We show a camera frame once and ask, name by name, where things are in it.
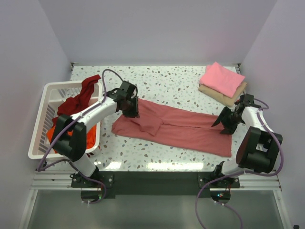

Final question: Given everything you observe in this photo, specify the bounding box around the dusty red t-shirt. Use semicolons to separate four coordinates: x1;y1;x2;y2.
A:
112;99;232;157

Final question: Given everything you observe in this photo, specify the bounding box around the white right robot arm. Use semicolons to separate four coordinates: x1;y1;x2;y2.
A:
209;94;283;181

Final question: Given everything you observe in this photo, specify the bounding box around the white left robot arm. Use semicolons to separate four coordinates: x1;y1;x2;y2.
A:
51;81;140;180

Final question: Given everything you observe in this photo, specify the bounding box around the folded beige t-shirt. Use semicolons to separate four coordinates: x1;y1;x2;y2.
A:
198;82;247;107

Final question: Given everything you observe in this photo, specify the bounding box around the folded pink t-shirt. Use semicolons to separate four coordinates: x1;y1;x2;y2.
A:
199;62;245;98

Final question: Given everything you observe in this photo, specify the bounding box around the orange t-shirt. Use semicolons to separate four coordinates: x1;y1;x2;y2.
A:
46;125;97;150

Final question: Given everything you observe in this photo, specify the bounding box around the dark red t-shirt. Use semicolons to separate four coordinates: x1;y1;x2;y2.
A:
52;74;101;129

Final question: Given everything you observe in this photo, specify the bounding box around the white plastic laundry basket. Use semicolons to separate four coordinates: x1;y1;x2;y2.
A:
28;81;103;160

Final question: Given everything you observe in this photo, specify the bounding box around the aluminium frame rail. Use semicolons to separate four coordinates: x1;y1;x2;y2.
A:
30;171;282;191

